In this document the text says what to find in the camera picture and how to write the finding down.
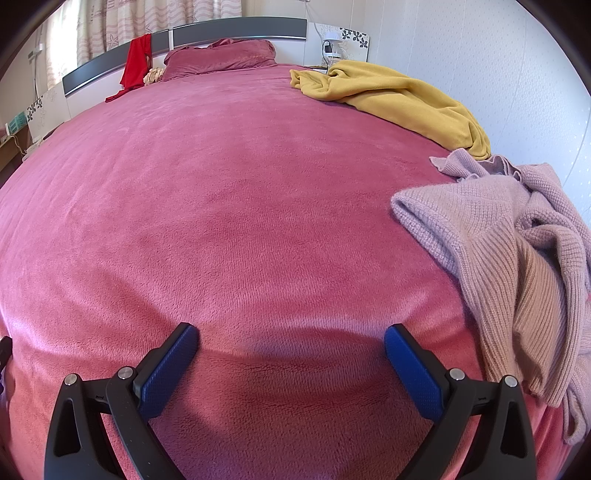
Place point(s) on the pink fleece bed blanket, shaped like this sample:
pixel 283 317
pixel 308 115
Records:
pixel 231 207

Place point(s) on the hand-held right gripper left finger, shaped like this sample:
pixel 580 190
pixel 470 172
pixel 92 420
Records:
pixel 168 369

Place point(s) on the white table lamp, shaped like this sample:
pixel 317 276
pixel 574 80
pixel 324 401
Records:
pixel 331 41

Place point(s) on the grey and white headboard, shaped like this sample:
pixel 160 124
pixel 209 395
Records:
pixel 240 30

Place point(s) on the patterned curtain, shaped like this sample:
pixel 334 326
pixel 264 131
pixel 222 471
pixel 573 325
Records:
pixel 138 23

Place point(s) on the white floral nightstand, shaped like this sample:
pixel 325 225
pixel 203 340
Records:
pixel 355 37
pixel 46 115

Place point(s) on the beige plush item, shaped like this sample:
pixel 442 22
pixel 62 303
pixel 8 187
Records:
pixel 154 76

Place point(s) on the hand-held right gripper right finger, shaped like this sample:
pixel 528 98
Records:
pixel 413 369

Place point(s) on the yellow knit garment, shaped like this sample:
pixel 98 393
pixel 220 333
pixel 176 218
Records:
pixel 392 92

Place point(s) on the red garment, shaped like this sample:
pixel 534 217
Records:
pixel 136 60

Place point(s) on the pink knit sweater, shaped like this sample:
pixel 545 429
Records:
pixel 461 221

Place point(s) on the dark pink pillow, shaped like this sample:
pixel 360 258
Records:
pixel 217 57

